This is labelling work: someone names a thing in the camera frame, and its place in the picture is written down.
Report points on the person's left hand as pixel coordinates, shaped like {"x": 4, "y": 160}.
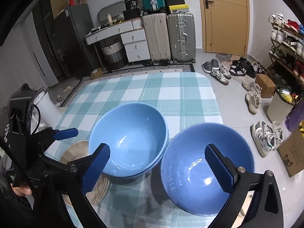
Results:
{"x": 22, "y": 191}

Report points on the beige suitcase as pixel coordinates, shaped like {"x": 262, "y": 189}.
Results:
{"x": 157, "y": 36}

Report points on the wooden door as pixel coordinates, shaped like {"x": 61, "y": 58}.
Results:
{"x": 225, "y": 26}

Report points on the white dresser with drawers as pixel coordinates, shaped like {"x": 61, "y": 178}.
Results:
{"x": 133, "y": 38}

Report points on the teal plaid tablecloth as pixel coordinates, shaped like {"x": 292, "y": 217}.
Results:
{"x": 184, "y": 99}

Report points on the purple bag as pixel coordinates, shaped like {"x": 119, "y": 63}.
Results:
{"x": 294, "y": 118}

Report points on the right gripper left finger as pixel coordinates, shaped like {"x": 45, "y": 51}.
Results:
{"x": 74, "y": 179}

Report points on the white electric kettle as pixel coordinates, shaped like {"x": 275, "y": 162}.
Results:
{"x": 49, "y": 115}

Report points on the large cardboard box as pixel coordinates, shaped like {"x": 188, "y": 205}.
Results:
{"x": 291, "y": 153}

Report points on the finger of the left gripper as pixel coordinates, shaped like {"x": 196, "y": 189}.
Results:
{"x": 65, "y": 134}

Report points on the small cardboard box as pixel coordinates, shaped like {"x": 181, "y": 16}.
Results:
{"x": 267, "y": 85}

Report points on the blue bowl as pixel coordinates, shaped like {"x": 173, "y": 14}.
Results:
{"x": 186, "y": 176}
{"x": 137, "y": 135}

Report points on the shoe rack with shoes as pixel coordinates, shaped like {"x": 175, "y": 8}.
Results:
{"x": 286, "y": 52}

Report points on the striped laundry basket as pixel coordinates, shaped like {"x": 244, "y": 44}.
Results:
{"x": 114, "y": 55}

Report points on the black refrigerator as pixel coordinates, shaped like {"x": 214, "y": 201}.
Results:
{"x": 75, "y": 56}

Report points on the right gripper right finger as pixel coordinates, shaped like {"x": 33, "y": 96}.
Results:
{"x": 265, "y": 209}

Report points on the white trash bin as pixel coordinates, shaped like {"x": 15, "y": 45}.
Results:
{"x": 280, "y": 106}

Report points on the silver suitcase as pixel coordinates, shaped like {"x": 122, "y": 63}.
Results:
{"x": 182, "y": 37}

